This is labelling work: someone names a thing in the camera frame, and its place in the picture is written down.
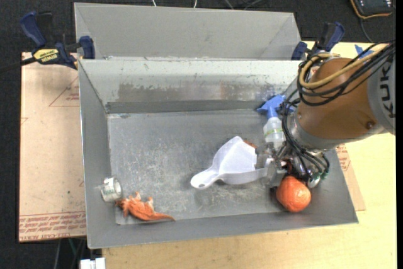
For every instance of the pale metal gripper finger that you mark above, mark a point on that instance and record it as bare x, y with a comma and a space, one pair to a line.
266, 164
264, 151

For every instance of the blue and clear spray bottle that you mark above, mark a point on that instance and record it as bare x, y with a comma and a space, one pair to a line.
273, 130

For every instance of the orange ball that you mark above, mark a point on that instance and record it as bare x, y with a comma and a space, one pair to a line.
293, 194

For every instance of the white plastic scoop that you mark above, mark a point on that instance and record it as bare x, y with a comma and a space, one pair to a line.
234, 160

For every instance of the grey metal bin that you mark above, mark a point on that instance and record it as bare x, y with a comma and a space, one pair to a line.
163, 141

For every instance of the orange toy dinosaur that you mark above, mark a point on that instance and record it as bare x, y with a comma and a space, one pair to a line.
140, 209

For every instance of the small clear glass jar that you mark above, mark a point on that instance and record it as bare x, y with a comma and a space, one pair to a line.
111, 189

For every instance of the brown cardboard board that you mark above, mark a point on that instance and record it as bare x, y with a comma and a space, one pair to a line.
47, 135

